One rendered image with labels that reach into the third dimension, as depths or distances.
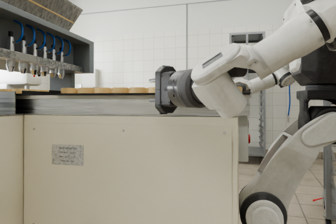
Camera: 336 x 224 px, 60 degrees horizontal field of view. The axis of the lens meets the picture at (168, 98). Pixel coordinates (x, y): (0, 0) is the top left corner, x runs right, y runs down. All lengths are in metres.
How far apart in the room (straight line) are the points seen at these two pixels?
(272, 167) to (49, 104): 0.74
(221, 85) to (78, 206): 0.64
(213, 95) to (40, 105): 0.64
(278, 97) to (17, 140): 4.29
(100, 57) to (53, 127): 4.75
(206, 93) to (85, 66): 1.00
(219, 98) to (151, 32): 4.81
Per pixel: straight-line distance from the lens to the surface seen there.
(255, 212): 0.99
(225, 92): 0.58
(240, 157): 0.92
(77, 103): 0.98
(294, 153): 0.98
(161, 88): 0.72
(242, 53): 0.55
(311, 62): 0.97
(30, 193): 1.09
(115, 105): 0.92
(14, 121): 1.04
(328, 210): 2.25
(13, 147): 1.05
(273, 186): 1.02
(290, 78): 1.44
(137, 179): 0.92
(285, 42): 0.57
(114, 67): 5.55
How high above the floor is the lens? 0.88
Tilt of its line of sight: level
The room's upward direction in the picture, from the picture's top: straight up
